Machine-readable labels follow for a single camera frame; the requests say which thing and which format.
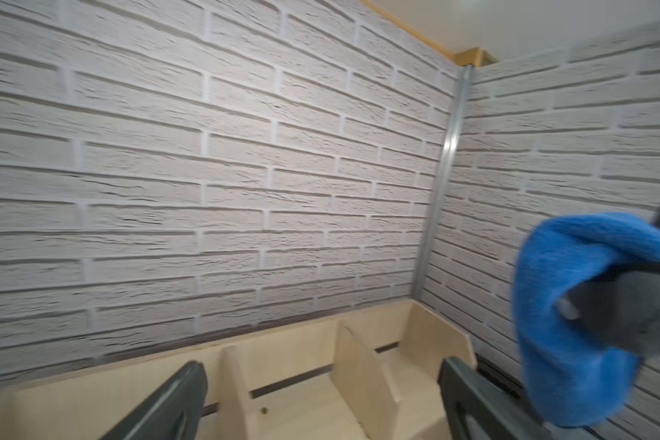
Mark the light wooden bookshelf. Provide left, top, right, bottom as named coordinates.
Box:
left=0, top=301, right=477, bottom=439

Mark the right aluminium corner post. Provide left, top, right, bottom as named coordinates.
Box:
left=411, top=64, right=476, bottom=302

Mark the blue and grey cloth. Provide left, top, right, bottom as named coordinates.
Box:
left=511, top=210, right=660, bottom=428

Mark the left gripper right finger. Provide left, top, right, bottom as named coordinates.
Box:
left=437, top=357, right=552, bottom=440

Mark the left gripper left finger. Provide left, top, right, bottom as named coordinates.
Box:
left=101, top=361, right=208, bottom=440

